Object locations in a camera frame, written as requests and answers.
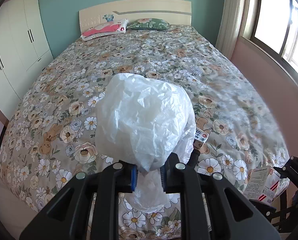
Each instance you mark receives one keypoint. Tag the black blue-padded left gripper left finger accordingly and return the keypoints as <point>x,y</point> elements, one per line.
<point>85,200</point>

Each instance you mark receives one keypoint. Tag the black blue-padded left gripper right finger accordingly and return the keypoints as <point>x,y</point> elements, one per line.
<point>211,207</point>

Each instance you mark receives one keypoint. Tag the white paper box red stripes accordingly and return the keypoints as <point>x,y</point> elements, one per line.
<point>262,185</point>

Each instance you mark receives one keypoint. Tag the white red milk carton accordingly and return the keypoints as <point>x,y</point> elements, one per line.
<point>200,139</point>

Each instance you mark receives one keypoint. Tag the white plastic bag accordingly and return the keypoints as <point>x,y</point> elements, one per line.
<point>141,121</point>

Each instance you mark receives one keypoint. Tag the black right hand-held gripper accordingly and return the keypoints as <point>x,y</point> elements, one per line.
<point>283,212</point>

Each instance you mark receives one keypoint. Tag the floral bed quilt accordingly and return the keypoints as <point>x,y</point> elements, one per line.
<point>51,135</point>

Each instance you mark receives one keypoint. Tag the white wardrobe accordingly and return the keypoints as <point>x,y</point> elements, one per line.
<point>24,51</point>

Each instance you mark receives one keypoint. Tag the pink white pillow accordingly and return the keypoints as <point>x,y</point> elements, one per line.
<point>105,29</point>

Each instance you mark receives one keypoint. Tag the green floral pillow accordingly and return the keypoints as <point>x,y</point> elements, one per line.
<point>149,24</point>

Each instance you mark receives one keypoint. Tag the beige wooden headboard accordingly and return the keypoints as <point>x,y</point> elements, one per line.
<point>173,11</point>

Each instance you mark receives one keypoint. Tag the beige curtain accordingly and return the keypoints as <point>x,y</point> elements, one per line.
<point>237,21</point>

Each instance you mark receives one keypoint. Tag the window with dark frame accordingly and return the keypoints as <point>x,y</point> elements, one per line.
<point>272,25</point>

